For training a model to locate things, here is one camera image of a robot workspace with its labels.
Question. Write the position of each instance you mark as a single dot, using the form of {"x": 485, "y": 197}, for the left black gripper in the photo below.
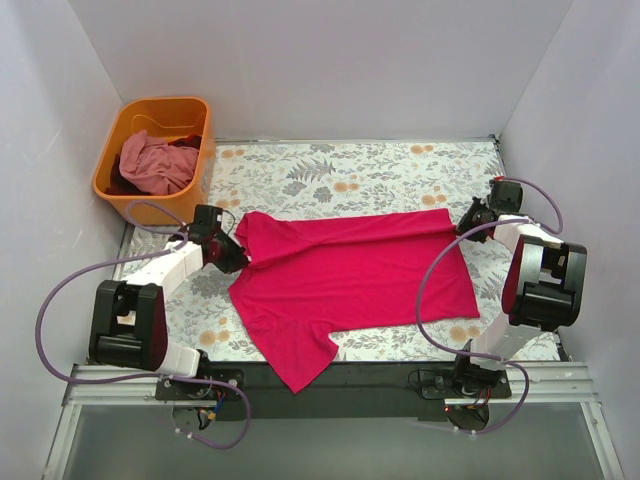
{"x": 232, "y": 256}

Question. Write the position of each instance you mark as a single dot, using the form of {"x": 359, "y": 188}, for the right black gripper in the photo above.
{"x": 470, "y": 221}

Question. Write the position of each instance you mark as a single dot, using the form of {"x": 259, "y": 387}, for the magenta t shirt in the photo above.
{"x": 310, "y": 278}

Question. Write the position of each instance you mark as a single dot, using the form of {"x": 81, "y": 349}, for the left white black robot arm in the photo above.
{"x": 129, "y": 327}

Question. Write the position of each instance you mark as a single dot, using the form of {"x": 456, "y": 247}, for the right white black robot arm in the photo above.
{"x": 542, "y": 291}

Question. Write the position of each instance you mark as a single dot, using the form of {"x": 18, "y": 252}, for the light pink shirt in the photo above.
{"x": 155, "y": 167}

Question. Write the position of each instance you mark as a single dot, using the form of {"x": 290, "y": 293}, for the orange plastic laundry basket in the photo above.
{"x": 168, "y": 118}

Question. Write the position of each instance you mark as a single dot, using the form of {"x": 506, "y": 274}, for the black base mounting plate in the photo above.
{"x": 343, "y": 390}

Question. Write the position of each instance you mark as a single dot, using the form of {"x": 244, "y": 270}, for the floral patterned table mat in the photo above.
{"x": 325, "y": 180}

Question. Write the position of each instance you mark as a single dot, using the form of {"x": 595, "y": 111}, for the aluminium frame rail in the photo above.
{"x": 376, "y": 420}

